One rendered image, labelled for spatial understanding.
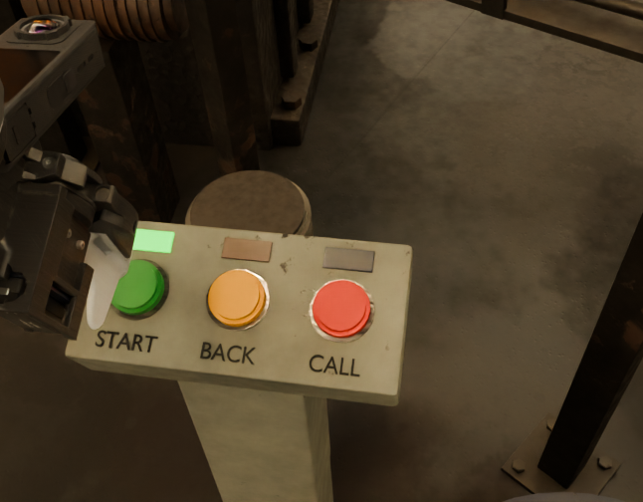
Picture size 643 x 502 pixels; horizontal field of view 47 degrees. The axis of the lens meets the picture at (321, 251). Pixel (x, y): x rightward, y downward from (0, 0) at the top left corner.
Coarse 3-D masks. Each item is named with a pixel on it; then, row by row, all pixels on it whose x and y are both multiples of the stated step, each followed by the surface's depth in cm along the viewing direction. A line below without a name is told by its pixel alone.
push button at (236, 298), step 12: (228, 276) 53; (240, 276) 52; (252, 276) 53; (216, 288) 52; (228, 288) 52; (240, 288) 52; (252, 288) 52; (216, 300) 52; (228, 300) 52; (240, 300) 52; (252, 300) 52; (264, 300) 52; (216, 312) 52; (228, 312) 52; (240, 312) 52; (252, 312) 52; (228, 324) 52; (240, 324) 52
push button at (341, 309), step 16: (336, 288) 52; (352, 288) 51; (320, 304) 51; (336, 304) 51; (352, 304) 51; (368, 304) 51; (320, 320) 51; (336, 320) 51; (352, 320) 51; (336, 336) 51
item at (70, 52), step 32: (32, 32) 37; (64, 32) 37; (96, 32) 38; (0, 64) 35; (32, 64) 35; (64, 64) 35; (96, 64) 38; (32, 96) 33; (64, 96) 36; (32, 128) 33
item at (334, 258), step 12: (324, 252) 53; (336, 252) 53; (348, 252) 53; (360, 252) 53; (372, 252) 53; (324, 264) 53; (336, 264) 53; (348, 264) 53; (360, 264) 53; (372, 264) 53
